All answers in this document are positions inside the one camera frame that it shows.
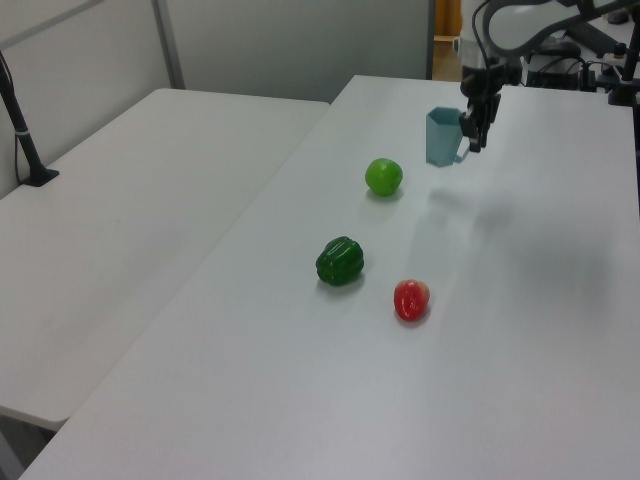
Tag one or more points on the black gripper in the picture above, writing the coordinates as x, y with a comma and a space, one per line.
482, 85

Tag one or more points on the light blue angular mug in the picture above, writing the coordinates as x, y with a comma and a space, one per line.
441, 137

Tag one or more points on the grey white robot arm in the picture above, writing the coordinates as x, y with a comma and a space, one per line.
530, 25

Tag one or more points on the green apple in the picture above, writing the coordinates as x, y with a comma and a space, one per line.
383, 177

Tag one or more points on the brown wooden cabinet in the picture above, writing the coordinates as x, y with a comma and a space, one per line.
447, 17

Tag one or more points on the red and yellow fruit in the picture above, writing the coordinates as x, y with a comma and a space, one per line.
411, 300

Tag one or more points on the dark green bell pepper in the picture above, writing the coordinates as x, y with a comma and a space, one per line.
340, 262

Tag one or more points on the white adjoining table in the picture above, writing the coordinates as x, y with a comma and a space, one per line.
125, 225

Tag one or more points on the black camera stand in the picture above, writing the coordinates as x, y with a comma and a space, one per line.
625, 75

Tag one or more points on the grey partition frame post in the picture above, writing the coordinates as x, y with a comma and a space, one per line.
169, 45

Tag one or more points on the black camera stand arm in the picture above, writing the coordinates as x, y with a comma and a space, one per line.
22, 135

